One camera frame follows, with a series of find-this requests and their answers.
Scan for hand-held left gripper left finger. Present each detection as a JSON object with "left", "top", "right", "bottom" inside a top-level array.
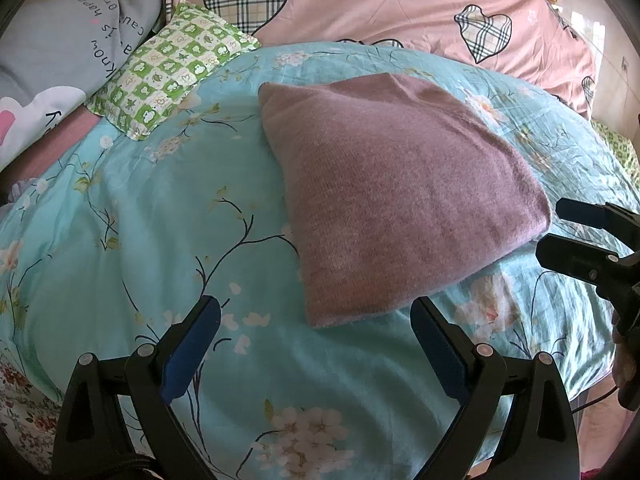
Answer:
[{"left": 51, "top": 296, "right": 222, "bottom": 480}]

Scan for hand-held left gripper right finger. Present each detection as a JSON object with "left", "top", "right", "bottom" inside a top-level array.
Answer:
[{"left": 410, "top": 296, "right": 581, "bottom": 480}]

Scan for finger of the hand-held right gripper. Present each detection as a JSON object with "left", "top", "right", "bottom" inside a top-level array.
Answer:
[
  {"left": 556, "top": 198, "right": 640, "bottom": 235},
  {"left": 536, "top": 232, "right": 626, "bottom": 289}
]

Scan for mauve knit sweater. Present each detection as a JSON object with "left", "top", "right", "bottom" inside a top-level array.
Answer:
[{"left": 257, "top": 72, "right": 552, "bottom": 329}]

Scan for person's right hand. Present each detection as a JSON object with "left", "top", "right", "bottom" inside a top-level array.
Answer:
[{"left": 611, "top": 331, "right": 640, "bottom": 408}]

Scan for green leaf print cloth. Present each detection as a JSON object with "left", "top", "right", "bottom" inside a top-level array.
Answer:
[{"left": 592, "top": 119, "right": 640, "bottom": 184}]

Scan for teal floral blanket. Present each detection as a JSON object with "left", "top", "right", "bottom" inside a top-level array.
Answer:
[{"left": 0, "top": 42, "right": 640, "bottom": 480}]

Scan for red floral bed sheet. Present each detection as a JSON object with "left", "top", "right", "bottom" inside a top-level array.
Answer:
[{"left": 0, "top": 345, "right": 66, "bottom": 476}]

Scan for dusty pink pillow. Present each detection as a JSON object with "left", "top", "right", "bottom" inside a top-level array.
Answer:
[{"left": 0, "top": 107, "right": 104, "bottom": 207}]

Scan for green checked pillow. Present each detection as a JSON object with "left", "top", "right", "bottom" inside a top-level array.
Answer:
[{"left": 84, "top": 1, "right": 262, "bottom": 142}]

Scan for pink quilt with plaid hearts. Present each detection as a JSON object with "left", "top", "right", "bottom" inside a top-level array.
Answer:
[{"left": 165, "top": 0, "right": 599, "bottom": 121}]

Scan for grey printed pillow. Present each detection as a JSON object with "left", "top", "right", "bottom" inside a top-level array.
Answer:
[{"left": 0, "top": 0, "right": 167, "bottom": 173}]

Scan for black cable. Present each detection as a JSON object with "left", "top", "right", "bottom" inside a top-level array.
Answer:
[{"left": 572, "top": 384, "right": 623, "bottom": 413}]

